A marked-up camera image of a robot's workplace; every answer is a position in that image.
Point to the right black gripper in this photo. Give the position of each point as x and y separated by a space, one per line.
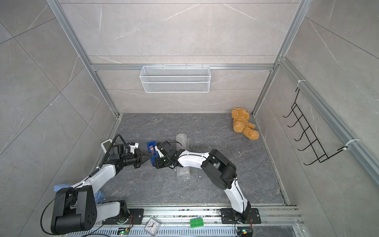
160 165

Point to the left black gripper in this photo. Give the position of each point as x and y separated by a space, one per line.
140 157

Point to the blue tape dispenser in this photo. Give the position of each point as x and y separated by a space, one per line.
152 150

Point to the clear bubble wrap sheet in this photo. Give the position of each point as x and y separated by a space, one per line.
183 173

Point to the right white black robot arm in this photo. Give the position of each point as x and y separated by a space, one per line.
220 170

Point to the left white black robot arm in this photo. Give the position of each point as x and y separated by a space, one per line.
75 208

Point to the white digital timer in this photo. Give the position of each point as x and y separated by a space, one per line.
106 145

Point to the small white analog clock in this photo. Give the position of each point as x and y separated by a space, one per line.
152 227

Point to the green toy brick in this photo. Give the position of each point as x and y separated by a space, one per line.
196 223

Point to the tan teddy bear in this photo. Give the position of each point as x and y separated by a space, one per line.
241 123

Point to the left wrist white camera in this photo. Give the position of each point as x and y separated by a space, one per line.
132 147

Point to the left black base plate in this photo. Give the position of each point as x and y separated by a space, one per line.
134 216

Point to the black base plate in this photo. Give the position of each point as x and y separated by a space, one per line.
134 216
249 216

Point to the white wire mesh basket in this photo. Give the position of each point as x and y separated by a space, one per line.
176 79

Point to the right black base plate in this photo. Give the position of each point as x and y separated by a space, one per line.
249 216

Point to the black wire hook rack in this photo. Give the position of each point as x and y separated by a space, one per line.
309 135

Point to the aluminium frame post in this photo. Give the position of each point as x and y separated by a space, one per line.
293 29

